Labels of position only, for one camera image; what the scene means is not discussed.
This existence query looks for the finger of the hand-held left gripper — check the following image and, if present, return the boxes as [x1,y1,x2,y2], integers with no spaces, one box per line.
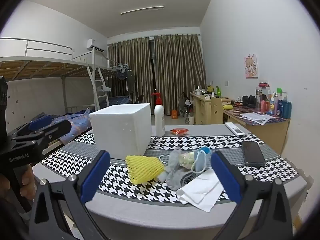
[7,116,62,137]
[15,119,73,155]

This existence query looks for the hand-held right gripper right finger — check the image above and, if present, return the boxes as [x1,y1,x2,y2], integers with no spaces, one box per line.
[211,151,294,240]

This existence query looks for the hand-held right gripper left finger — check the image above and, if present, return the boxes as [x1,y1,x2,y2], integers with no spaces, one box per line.
[29,150,112,240]

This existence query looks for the white paper napkin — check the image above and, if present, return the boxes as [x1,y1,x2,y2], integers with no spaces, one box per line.
[176,168,224,212]

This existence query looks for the pack of blue face masks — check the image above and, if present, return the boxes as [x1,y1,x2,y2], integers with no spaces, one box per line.
[159,146,212,178]

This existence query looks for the floral tissue pack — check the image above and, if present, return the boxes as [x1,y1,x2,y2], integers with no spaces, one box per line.
[179,151,197,168]

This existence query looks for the yellow sponge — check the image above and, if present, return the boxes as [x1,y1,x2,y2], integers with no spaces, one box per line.
[125,155,165,185]

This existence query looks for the white foam box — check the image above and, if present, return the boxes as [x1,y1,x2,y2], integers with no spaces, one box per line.
[89,103,152,160]

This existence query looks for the grey fluffy cloth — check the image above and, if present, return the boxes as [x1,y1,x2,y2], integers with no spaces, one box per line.
[166,147,198,190]

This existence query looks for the person's left hand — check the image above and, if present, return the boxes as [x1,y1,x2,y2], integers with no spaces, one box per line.
[21,165,37,201]

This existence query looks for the black smartphone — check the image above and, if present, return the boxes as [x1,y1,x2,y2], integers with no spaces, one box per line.
[241,141,266,167]

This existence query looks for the houndstooth tablecloth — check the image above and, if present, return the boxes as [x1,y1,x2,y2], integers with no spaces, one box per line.
[32,124,309,240]

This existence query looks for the white remote control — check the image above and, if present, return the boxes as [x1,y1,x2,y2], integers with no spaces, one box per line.
[224,122,245,137]

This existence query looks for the white metal bunk bed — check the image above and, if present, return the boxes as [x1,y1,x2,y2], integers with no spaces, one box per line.
[96,55,133,105]
[0,37,110,145]

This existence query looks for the wooden desk with papers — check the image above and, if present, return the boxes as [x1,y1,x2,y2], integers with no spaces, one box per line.
[222,102,290,155]

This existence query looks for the white clothes hanger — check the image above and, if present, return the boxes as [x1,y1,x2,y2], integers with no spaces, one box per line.
[96,80,112,93]

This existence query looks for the red snack packet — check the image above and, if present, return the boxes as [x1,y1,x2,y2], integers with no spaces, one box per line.
[169,127,189,137]

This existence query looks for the patterned purple desk mat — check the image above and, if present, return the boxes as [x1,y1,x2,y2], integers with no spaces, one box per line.
[226,105,290,125]

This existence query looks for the printed paper sheets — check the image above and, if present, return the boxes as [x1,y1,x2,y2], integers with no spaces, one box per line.
[239,112,275,125]

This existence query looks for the wooden chair with smiley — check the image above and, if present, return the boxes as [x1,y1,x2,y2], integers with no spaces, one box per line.
[211,96,224,125]

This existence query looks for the blue checked bed sheet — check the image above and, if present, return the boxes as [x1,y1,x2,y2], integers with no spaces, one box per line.
[110,96,133,105]

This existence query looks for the white bed ladder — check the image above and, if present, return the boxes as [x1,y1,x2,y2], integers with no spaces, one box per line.
[86,66,110,112]

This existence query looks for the wooden desk with drawers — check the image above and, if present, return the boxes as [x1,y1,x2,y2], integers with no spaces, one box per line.
[190,92,224,125]

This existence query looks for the dark hanging clothes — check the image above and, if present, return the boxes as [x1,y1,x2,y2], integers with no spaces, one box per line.
[116,69,137,93]

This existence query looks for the black folding cart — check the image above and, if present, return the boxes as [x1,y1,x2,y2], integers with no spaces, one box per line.
[179,92,194,110]

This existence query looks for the white pump bottle red top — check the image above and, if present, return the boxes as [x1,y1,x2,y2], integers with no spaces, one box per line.
[151,92,165,137]

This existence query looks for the cluster of toiletry bottles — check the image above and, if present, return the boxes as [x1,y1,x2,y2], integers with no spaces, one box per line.
[255,82,292,119]

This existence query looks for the white air conditioner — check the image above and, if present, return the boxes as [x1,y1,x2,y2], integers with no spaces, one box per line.
[86,39,105,52]

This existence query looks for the brown curtain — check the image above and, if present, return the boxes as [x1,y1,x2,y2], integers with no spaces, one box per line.
[153,34,207,117]
[107,37,154,107]

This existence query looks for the ceiling tube light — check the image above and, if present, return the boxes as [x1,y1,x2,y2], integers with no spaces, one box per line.
[120,5,165,15]

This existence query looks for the cartoon wall poster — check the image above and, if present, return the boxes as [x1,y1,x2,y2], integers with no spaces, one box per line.
[242,54,259,79]

